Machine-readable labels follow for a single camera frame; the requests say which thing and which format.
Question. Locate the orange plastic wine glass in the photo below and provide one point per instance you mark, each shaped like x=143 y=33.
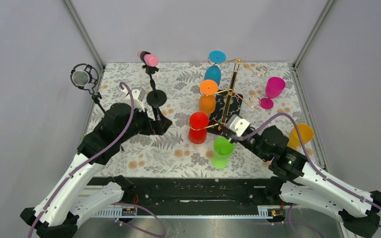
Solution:
x=207 y=102

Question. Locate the yellow plastic wine glass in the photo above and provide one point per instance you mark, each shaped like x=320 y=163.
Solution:
x=300 y=136

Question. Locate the red plastic wine glass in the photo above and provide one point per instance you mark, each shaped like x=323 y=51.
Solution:
x=198 y=132

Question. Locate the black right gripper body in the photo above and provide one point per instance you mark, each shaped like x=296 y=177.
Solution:
x=229 y=133

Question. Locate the floral patterned table cloth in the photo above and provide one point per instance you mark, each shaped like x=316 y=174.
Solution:
x=173 y=155

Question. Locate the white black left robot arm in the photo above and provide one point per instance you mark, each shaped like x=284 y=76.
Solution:
x=59 y=215

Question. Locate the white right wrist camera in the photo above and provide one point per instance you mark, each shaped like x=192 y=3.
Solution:
x=237 y=125

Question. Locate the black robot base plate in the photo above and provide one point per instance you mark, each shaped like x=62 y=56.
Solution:
x=203 y=196

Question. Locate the blue plastic wine glass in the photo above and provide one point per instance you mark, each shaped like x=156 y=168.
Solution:
x=214 y=72

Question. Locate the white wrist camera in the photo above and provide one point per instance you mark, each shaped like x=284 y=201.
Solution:
x=138 y=94
x=237 y=125

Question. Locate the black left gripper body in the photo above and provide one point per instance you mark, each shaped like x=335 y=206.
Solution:
x=146 y=126

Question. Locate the pink microphone on black stand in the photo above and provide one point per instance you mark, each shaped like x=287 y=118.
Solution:
x=156 y=97

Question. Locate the gold wire wine glass rack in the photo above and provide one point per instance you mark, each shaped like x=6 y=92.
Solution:
x=230 y=92

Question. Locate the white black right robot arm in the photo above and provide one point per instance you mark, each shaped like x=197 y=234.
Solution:
x=299 y=182

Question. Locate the grey studio microphone on stand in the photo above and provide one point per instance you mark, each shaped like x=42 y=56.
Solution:
x=86 y=77

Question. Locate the green plastic wine glass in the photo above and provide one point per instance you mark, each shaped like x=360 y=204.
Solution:
x=223 y=149

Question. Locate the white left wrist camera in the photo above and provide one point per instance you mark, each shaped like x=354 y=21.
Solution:
x=138 y=94

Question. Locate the magenta plastic wine glass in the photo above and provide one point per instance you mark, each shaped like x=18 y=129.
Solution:
x=273 y=89

